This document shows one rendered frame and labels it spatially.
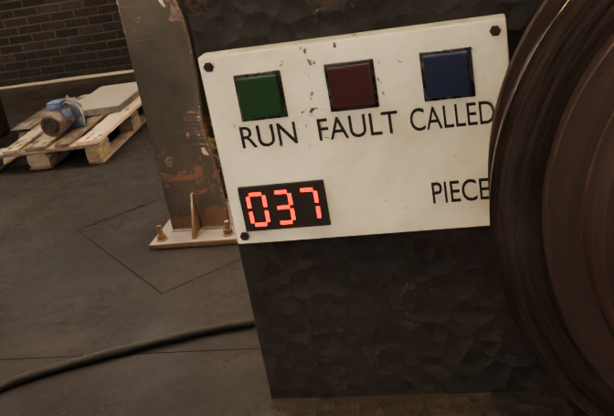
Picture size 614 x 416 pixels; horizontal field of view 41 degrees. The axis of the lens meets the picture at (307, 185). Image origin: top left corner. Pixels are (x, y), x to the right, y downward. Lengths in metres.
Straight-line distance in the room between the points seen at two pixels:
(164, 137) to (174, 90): 0.21
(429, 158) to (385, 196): 0.05
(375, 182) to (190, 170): 2.79
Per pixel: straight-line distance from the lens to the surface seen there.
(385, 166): 0.73
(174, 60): 3.37
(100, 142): 4.94
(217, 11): 0.74
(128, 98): 5.57
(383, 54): 0.70
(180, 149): 3.48
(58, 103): 5.15
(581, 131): 0.56
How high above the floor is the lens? 1.37
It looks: 21 degrees down
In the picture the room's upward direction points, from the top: 10 degrees counter-clockwise
